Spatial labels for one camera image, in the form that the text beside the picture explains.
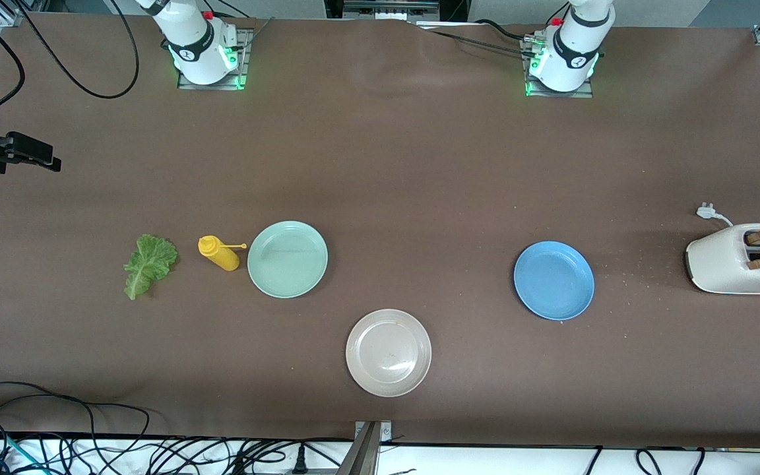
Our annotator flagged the green lettuce leaf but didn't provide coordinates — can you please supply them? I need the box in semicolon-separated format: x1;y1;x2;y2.
123;234;179;301

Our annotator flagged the mint green plate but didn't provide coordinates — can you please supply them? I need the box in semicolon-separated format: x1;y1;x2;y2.
247;220;329;300

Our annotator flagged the beige plate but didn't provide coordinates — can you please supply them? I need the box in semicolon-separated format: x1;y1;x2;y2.
345;309;433;398

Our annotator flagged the blue plate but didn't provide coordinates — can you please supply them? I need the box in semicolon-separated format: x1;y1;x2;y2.
513;241;596;322

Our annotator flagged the yellow mustard squeeze bottle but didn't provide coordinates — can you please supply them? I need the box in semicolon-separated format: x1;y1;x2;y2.
197;236;248;272

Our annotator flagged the white power strip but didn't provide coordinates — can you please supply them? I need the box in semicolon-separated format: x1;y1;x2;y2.
344;0;440;19

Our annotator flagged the white toaster power plug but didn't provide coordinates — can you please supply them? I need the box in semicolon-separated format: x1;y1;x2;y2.
695;203;734;228

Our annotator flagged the white toaster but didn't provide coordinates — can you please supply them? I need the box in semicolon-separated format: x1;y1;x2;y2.
685;223;760;295

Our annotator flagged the black floor cable loop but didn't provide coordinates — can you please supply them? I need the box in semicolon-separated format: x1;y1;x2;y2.
0;381;151;462

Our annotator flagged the teal cable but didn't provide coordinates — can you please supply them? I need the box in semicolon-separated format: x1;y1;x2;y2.
0;432;48;475

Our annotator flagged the aluminium frame beam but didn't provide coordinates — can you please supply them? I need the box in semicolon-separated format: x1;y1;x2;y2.
337;420;394;475

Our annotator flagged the black base cable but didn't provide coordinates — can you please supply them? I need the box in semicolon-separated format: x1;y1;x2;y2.
413;18;540;61

